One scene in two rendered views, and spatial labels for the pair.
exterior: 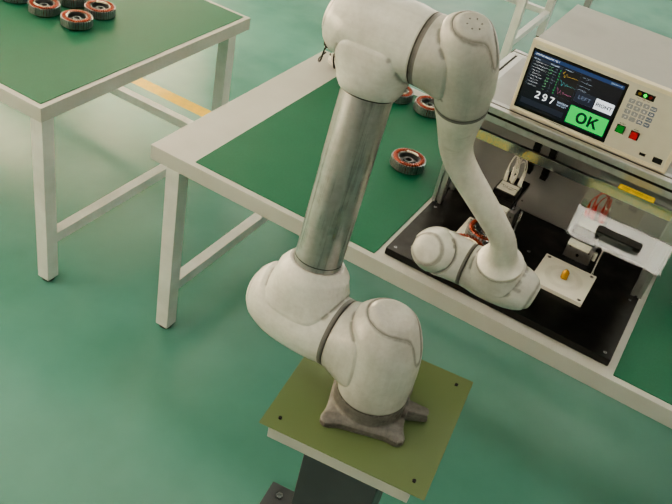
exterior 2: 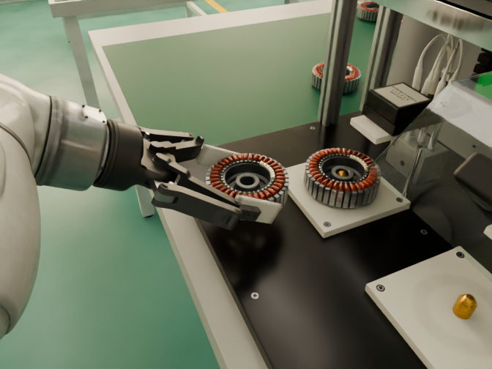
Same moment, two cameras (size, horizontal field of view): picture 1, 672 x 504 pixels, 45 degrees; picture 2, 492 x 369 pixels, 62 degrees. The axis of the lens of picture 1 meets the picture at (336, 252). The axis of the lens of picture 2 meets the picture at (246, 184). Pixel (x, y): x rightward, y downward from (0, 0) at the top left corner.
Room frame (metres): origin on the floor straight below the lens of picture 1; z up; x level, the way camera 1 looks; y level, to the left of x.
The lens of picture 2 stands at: (1.46, -0.63, 1.18)
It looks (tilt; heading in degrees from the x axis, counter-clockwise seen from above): 39 degrees down; 44
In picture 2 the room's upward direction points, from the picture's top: straight up
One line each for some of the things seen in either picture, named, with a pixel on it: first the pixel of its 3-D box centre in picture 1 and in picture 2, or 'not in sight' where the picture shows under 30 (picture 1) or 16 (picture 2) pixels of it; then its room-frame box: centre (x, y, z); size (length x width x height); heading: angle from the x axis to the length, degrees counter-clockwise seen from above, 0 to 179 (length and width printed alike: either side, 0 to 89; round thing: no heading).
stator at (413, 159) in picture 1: (407, 161); (335, 77); (2.26, -0.16, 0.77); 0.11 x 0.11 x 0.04
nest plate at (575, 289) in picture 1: (562, 279); (460, 314); (1.82, -0.62, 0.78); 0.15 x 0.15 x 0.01; 68
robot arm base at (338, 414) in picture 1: (378, 399); not in sight; (1.23, -0.16, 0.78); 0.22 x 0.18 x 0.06; 87
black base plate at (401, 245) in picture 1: (522, 261); (396, 247); (1.88, -0.51, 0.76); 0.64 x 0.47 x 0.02; 68
